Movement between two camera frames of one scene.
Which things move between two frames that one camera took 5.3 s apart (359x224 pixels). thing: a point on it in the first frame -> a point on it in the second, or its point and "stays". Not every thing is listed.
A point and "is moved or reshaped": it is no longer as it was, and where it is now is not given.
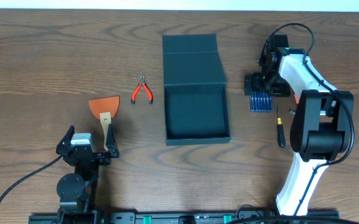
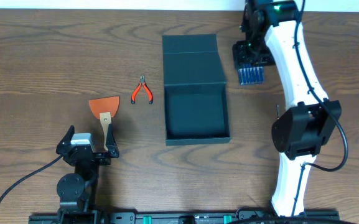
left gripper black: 93,156 stays
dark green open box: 196,110 stays
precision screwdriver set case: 261,102 is moved or reshaped
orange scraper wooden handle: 105,109 stays
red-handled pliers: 137,88 stays
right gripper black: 254,79 -> 240,58
